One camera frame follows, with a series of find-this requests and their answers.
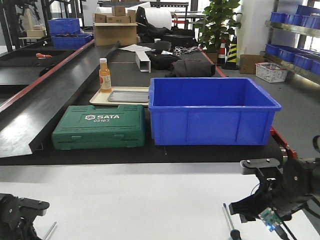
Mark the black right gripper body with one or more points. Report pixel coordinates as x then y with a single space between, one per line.
283 187

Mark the blue bin with tools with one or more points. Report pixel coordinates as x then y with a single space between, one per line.
66 34

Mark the striped traffic cone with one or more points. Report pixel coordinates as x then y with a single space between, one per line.
231 62

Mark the green SATA tool case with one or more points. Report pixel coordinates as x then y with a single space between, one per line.
88 127

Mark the black bag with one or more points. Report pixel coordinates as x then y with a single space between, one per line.
191 68

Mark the white wire basket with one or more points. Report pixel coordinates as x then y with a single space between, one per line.
270 72

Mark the large blue plastic bin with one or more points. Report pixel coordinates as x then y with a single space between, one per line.
210 111

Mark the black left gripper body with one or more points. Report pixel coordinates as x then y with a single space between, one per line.
17 217

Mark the green potted plant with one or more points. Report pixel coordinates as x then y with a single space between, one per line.
219 23

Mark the brown cardboard box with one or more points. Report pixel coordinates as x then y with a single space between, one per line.
248 63

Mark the orange juice bottle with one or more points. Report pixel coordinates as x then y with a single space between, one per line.
104 76

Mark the open cardboard box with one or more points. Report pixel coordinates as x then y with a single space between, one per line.
119 25

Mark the white square tube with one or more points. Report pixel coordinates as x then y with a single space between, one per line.
143 62

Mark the orange handled tool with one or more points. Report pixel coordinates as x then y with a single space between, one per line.
43 56

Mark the small metal tray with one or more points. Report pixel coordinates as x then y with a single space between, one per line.
129 96

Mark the beige plastic tray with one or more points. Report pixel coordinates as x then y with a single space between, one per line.
100 98

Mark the green black screwdriver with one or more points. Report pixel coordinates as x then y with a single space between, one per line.
50 231
234 233

